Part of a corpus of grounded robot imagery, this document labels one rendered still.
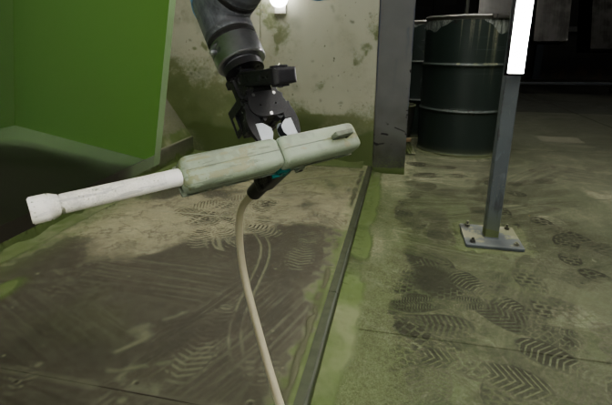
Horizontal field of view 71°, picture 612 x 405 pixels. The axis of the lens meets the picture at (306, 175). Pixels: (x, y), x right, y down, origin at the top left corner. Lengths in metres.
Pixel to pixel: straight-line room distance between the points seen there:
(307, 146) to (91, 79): 0.52
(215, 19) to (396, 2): 1.70
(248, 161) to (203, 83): 2.07
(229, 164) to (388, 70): 1.87
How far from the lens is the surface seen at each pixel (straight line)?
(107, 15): 0.99
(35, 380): 1.12
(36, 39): 1.09
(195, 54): 2.68
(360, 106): 2.43
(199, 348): 1.08
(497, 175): 1.68
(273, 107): 0.73
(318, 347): 1.06
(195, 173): 0.59
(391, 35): 2.40
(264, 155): 0.63
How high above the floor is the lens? 0.70
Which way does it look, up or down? 17 degrees down
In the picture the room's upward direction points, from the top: straight up
